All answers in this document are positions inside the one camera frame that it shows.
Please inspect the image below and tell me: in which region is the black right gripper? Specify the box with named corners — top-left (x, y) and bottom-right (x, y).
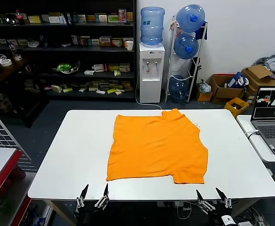
top-left (196, 187), bottom-right (236, 226)

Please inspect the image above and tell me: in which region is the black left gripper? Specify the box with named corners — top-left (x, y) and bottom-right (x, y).
top-left (73, 183), bottom-right (110, 226)

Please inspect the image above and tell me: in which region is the orange t-shirt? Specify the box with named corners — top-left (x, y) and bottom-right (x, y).
top-left (105, 108), bottom-right (209, 185)

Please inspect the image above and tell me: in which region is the white power strip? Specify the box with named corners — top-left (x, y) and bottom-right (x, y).
top-left (157, 202), bottom-right (192, 208)

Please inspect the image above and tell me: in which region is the white side table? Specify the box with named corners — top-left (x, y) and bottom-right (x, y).
top-left (235, 114), bottom-right (275, 204)

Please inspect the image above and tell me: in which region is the white work table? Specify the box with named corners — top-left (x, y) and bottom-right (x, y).
top-left (28, 108), bottom-right (275, 226)

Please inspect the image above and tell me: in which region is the grey open laptop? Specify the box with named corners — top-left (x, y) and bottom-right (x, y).
top-left (251, 86), bottom-right (275, 155)

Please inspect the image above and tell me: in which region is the yellow plastic bin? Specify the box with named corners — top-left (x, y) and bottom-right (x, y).
top-left (224, 97), bottom-right (250, 118)

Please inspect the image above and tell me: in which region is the small cardboard box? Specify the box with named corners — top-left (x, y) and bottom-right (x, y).
top-left (196, 90), bottom-right (213, 102)

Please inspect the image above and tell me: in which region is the open cardboard box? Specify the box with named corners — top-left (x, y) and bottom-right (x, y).
top-left (209, 74), bottom-right (245, 105)

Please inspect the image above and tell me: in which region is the crumpled clear plastic bag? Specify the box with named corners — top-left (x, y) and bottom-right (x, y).
top-left (197, 79), bottom-right (212, 94)

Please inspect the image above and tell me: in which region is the white water dispenser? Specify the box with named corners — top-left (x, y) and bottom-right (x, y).
top-left (138, 42), bottom-right (166, 104)

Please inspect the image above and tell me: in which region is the black slim stand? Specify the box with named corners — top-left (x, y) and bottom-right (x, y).
top-left (190, 57), bottom-right (203, 99)

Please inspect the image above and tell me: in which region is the glass bowl with green items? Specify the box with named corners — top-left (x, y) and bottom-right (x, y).
top-left (52, 60), bottom-right (81, 75)

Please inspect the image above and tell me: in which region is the large flapped cardboard box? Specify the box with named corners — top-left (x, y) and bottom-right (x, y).
top-left (242, 65), bottom-right (275, 104)

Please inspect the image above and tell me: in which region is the white metal jug rack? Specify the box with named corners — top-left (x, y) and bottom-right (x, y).
top-left (165, 15), bottom-right (209, 104)

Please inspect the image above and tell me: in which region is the black shelving unit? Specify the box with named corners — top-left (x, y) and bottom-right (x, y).
top-left (0, 0), bottom-right (138, 102)

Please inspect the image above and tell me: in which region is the brown wooden table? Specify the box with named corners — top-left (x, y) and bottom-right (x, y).
top-left (0, 56), bottom-right (32, 128)

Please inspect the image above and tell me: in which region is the orange and white box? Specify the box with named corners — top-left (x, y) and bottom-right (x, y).
top-left (99, 36), bottom-right (112, 47)

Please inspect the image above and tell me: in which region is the red and white box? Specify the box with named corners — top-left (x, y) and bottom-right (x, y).
top-left (111, 37), bottom-right (123, 48)

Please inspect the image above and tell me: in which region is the dark blue bottle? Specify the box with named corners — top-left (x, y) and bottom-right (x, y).
top-left (39, 34), bottom-right (48, 48)

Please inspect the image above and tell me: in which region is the dark blue hanging cloth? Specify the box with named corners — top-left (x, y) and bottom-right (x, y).
top-left (195, 21), bottom-right (209, 40)

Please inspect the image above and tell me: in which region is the clear plastic bottle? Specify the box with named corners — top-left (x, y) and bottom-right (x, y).
top-left (8, 42), bottom-right (19, 58)

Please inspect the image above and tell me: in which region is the labelled blue water jug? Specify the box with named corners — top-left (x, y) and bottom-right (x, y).
top-left (140, 6), bottom-right (166, 47)

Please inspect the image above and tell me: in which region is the plain white box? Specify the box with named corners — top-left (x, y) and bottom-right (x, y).
top-left (48, 16), bottom-right (64, 24)

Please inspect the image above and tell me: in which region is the pink printed box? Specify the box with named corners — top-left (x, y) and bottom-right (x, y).
top-left (118, 8), bottom-right (127, 23)

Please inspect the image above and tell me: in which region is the yellow-green flat box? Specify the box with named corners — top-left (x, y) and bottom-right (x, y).
top-left (28, 15), bottom-right (42, 24)

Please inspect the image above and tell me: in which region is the cola bottle with red cap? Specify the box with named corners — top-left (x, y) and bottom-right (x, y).
top-left (15, 9), bottom-right (25, 25)

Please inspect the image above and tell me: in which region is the shiny round bowl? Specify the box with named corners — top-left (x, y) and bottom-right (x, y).
top-left (4, 13), bottom-right (19, 25)

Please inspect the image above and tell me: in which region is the white laptop cable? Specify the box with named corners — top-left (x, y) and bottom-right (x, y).
top-left (245, 129), bottom-right (260, 138)

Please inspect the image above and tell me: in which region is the white dispenser power cord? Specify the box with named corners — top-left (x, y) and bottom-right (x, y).
top-left (135, 77), bottom-right (163, 110)

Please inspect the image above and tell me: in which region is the blue bag with white handles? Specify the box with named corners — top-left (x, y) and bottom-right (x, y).
top-left (225, 72), bottom-right (250, 89)

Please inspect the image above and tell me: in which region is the beige hanging strap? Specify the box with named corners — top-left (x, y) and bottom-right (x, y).
top-left (170, 20), bottom-right (182, 36)

